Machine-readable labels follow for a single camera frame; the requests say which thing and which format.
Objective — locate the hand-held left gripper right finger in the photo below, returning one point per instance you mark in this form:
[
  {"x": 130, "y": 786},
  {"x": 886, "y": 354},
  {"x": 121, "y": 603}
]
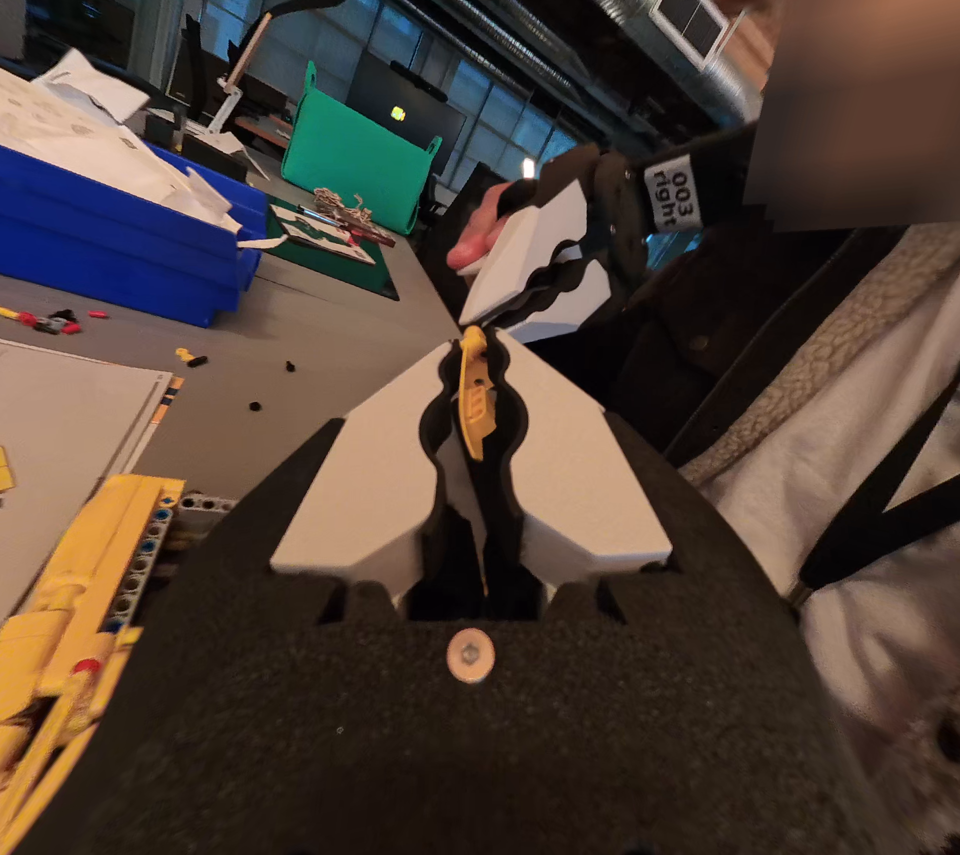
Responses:
[{"x": 585, "y": 495}]

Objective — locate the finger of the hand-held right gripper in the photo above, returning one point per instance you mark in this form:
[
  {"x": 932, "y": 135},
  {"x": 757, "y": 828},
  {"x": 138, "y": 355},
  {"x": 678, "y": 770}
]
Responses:
[
  {"x": 577, "y": 307},
  {"x": 525, "y": 247}
]

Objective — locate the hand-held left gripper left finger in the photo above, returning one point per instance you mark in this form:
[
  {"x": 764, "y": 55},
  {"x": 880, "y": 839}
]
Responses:
[{"x": 360, "y": 495}]

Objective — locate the small yellow brick piece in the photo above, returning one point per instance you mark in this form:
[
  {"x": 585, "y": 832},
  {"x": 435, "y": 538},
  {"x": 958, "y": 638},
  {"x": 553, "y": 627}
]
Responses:
[{"x": 476, "y": 405}]

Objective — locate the person's right hand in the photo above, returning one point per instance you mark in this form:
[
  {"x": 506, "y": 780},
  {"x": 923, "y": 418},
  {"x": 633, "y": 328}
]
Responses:
[{"x": 484, "y": 225}]

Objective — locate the brown fleece-lined jacket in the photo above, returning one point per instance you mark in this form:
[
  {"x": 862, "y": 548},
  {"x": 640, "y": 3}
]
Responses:
[{"x": 675, "y": 345}]

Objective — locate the green cutting mat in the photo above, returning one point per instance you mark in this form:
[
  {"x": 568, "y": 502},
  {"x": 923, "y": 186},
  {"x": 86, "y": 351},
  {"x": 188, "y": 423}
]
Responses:
[{"x": 352, "y": 270}]

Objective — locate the wooden model kit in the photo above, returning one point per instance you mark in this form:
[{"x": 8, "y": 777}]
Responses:
[{"x": 352, "y": 214}]

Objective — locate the teal plastic bin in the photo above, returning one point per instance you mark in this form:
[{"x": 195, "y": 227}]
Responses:
[{"x": 352, "y": 157}]

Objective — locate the white vent grille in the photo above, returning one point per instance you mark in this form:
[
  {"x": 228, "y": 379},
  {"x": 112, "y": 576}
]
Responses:
[{"x": 690, "y": 15}]

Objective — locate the white striped shirt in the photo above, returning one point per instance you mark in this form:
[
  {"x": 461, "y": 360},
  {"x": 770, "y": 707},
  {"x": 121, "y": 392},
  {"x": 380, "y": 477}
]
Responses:
[{"x": 862, "y": 495}]

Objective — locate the open instruction booklet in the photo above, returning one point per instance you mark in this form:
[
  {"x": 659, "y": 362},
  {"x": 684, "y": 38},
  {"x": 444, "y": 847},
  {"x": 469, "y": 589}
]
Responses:
[{"x": 60, "y": 435}]

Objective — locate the yellow toy brick car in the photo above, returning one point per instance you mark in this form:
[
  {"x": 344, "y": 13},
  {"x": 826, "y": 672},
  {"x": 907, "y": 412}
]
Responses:
[{"x": 75, "y": 607}]

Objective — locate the blue plastic bin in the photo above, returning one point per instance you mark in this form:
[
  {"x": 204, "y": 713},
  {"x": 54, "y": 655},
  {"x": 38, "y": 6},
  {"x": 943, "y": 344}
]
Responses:
[{"x": 112, "y": 247}]

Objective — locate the scattered small brick pins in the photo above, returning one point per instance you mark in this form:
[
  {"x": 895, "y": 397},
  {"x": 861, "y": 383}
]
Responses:
[{"x": 52, "y": 322}]

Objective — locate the pile of white paper bags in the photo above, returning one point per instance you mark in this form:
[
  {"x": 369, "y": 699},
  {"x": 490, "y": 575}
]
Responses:
[{"x": 75, "y": 135}]

